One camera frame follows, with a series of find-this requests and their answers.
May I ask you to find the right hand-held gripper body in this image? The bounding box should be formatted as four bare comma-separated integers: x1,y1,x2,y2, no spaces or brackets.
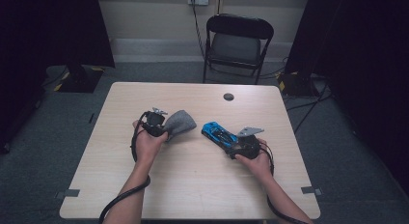
229,126,265,160

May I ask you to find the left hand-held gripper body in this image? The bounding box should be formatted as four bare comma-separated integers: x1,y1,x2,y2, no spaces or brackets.
141,107,169,138

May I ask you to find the blue and black toy car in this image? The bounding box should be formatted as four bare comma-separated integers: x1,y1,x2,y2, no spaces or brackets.
201,121,240,152

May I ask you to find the grey terry cloth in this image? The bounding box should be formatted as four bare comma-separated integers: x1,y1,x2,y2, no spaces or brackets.
163,109,198,142

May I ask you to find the person's right hand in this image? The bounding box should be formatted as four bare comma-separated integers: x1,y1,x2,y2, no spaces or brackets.
234,139,274,183

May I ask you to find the person's left hand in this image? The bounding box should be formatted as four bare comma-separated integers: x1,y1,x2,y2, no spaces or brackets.
132,120,169,165

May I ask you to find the grey tape strip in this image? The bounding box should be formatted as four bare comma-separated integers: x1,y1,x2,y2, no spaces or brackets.
301,185,323,196
54,188,81,200

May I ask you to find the black stand base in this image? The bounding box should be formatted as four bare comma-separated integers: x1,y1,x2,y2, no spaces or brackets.
57,64,104,94
277,70,321,98

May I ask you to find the black folding chair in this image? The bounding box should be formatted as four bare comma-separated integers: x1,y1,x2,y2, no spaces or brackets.
202,13,275,86

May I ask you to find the dark curtain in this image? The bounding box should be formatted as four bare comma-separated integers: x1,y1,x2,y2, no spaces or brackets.
284,0,409,196
0,0,116,154

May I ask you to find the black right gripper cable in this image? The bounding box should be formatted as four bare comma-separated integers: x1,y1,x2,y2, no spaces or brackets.
259,142,311,224

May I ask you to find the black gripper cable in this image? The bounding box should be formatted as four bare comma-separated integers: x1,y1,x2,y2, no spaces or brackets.
259,142,311,224
97,111,152,224

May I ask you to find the black floor cable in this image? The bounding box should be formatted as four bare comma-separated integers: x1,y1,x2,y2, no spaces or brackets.
286,94,334,112
293,83,329,135

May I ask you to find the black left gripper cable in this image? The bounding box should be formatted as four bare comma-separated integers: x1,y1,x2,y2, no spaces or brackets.
97,111,152,224

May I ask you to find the black socket cable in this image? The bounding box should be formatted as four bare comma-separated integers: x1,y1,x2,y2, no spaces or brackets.
191,0,206,58

